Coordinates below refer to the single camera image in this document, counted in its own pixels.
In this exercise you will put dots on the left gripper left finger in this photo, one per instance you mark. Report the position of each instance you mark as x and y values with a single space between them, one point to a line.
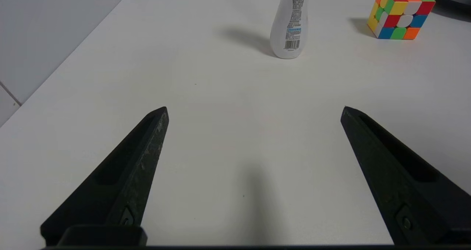
110 198

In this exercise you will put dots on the translucent plastic bottle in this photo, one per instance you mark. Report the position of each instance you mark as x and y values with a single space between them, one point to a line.
290 29

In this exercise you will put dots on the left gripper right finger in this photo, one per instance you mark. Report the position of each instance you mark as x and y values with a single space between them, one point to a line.
423 198

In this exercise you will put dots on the multicoloured puzzle cube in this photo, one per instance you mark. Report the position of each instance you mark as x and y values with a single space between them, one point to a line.
401 16

